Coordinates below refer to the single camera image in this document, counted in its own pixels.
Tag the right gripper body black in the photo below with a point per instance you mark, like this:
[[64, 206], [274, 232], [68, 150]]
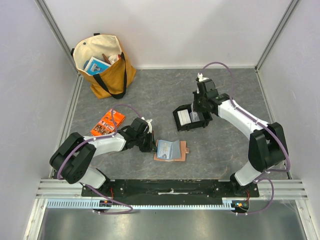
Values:
[[198, 106]]

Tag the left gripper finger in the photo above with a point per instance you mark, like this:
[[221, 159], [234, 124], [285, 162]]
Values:
[[146, 147], [153, 146]]

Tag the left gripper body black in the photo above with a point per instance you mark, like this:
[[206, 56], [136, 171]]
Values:
[[144, 137]]

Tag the silver credit card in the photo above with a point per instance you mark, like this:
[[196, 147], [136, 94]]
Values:
[[164, 149]]

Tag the brown leather card holder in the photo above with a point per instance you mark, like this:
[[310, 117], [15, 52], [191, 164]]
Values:
[[179, 152]]

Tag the black plastic bin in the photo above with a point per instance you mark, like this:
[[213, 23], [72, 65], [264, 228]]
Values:
[[205, 118]]

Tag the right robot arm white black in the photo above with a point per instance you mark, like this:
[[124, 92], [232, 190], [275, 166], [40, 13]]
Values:
[[267, 144]]

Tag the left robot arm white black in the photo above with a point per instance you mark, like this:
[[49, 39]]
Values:
[[73, 158]]

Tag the white card stack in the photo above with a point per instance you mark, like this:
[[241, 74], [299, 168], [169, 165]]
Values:
[[184, 117]]

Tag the orange product box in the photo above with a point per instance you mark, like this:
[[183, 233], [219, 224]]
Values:
[[106, 126]]

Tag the mustard canvas tote bag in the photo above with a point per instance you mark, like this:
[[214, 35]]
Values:
[[113, 82]]

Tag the blue white book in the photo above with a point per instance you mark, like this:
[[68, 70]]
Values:
[[95, 66]]

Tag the brown item in bag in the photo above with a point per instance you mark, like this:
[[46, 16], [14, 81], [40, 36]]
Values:
[[105, 58]]

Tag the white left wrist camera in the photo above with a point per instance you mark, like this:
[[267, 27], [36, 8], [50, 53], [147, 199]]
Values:
[[149, 127]]

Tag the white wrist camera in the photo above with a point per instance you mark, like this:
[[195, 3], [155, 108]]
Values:
[[200, 78], [149, 127]]

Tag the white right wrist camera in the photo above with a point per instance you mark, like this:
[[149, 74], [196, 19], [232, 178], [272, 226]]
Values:
[[200, 78]]

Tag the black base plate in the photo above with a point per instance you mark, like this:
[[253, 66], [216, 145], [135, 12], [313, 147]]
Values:
[[175, 191]]

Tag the slotted cable duct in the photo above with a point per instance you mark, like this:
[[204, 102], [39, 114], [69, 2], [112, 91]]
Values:
[[100, 204]]

